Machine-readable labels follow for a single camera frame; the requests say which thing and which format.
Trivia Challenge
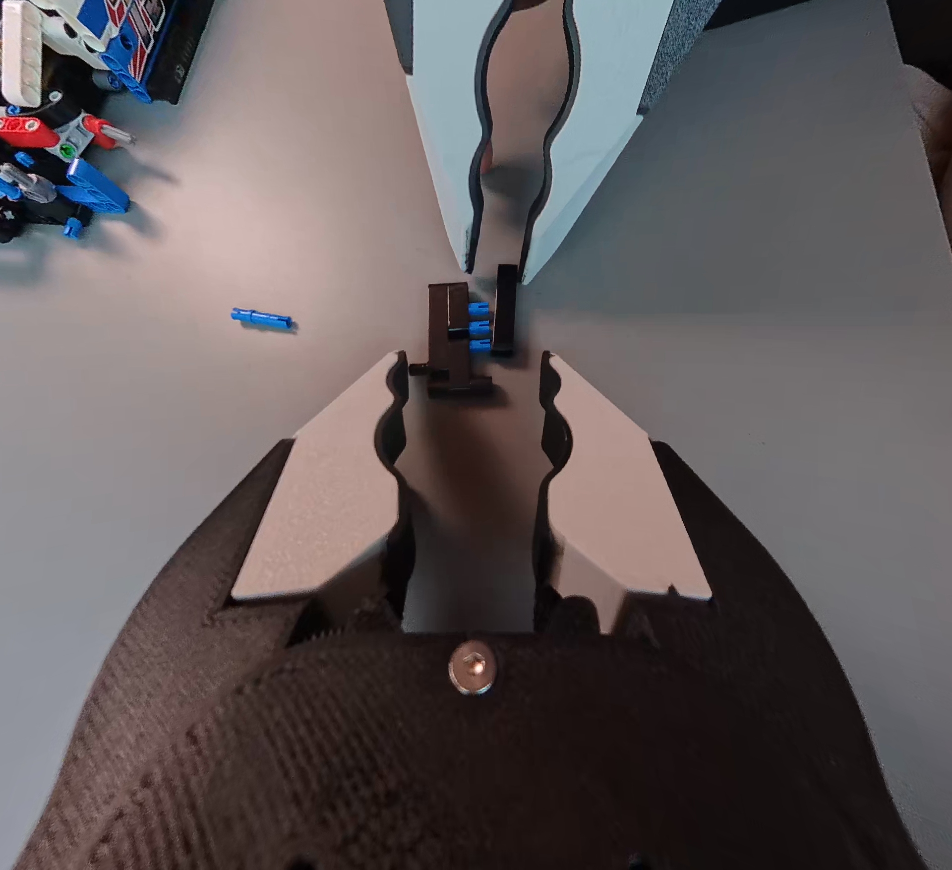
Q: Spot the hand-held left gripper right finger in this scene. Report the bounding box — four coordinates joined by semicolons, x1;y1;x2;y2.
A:
534;351;714;634

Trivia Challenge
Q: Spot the black beam with blue pins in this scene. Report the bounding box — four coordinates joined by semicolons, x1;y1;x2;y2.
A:
409;282;495;401

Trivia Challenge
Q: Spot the grey desk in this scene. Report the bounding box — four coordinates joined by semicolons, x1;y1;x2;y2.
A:
0;0;952;870

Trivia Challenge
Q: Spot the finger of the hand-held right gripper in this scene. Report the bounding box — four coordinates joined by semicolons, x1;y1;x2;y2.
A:
519;0;705;285
406;0;525;274

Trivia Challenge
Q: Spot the toy brick race car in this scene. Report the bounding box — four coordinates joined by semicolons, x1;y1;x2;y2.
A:
0;0;228;246

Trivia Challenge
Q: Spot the person's torso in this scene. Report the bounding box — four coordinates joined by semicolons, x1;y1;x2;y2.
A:
903;62;952;253

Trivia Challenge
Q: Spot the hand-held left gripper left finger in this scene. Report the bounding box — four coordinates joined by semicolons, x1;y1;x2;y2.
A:
231;351;415;621

